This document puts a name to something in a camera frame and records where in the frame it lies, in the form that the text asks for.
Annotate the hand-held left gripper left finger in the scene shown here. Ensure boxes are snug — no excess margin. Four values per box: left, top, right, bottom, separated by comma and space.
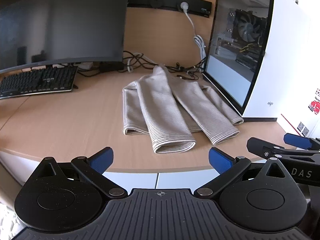
29, 146, 127, 200

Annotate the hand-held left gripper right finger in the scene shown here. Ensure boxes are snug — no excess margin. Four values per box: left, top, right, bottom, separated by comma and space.
194, 147, 293, 201

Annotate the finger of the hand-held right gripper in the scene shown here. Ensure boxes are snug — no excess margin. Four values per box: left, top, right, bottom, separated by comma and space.
283, 133, 320, 152
246, 137, 320, 159

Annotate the beige striped sweater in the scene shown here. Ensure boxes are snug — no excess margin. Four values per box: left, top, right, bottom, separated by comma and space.
122, 64, 244, 154

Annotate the white box with red print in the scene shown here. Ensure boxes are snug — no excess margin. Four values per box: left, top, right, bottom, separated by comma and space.
276, 87, 320, 141

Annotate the white cabinet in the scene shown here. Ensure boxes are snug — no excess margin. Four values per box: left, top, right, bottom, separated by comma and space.
104, 169, 220, 191

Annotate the black keyboard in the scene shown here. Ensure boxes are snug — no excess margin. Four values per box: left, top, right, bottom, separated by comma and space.
0, 66, 79, 100

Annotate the black computer monitor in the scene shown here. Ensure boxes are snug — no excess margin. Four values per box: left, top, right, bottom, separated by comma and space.
0, 0, 132, 74

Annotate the black usb cable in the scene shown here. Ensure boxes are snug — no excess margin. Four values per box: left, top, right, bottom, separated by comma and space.
176, 73, 201, 81

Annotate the white looped cable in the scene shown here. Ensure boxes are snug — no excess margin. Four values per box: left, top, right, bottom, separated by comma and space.
127, 52, 151, 73

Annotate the black cable bundle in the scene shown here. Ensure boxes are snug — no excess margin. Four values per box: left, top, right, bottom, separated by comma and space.
77, 50, 208, 79

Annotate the white power cable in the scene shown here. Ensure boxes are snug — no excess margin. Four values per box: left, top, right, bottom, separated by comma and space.
183, 11, 207, 67

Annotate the black socket rail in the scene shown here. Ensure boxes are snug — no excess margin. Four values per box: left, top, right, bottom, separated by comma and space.
127, 0, 213, 18

